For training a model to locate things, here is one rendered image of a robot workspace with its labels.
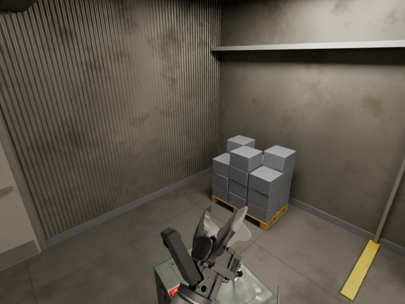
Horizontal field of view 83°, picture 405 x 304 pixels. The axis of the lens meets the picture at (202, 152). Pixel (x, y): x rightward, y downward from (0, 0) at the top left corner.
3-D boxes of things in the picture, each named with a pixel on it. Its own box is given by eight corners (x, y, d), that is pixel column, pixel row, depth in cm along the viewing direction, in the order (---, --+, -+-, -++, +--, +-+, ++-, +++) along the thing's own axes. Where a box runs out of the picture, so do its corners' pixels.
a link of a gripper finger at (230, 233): (232, 223, 49) (207, 251, 50) (226, 219, 48) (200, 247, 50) (238, 237, 44) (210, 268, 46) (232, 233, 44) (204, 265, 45)
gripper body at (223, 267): (224, 247, 56) (203, 300, 51) (197, 231, 53) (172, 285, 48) (244, 253, 49) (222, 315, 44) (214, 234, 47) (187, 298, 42)
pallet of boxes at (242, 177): (287, 209, 390) (297, 151, 348) (264, 231, 343) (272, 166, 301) (235, 186, 462) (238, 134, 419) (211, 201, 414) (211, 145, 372)
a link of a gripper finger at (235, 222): (261, 216, 49) (234, 247, 50) (241, 202, 47) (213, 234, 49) (267, 225, 46) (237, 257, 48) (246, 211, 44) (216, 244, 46)
